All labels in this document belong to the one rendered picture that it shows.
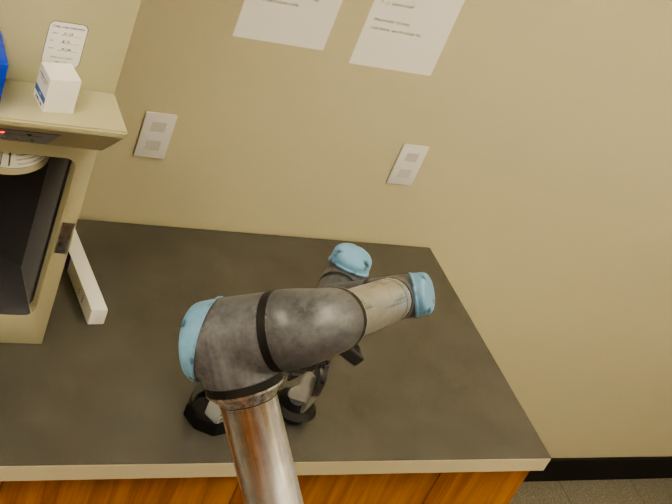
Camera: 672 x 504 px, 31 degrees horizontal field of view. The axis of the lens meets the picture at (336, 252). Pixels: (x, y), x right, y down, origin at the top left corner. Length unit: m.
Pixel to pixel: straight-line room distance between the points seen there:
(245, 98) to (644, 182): 1.18
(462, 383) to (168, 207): 0.77
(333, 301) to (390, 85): 1.12
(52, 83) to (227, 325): 0.48
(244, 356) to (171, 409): 0.65
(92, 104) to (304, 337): 0.57
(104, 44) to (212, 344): 0.55
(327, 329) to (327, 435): 0.75
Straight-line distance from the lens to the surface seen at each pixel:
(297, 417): 2.37
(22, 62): 1.98
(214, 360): 1.71
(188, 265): 2.67
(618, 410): 4.01
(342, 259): 2.13
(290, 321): 1.66
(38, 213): 2.31
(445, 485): 2.62
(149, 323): 2.49
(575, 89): 2.99
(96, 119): 1.95
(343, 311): 1.70
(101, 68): 2.01
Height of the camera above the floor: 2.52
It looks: 33 degrees down
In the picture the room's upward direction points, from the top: 24 degrees clockwise
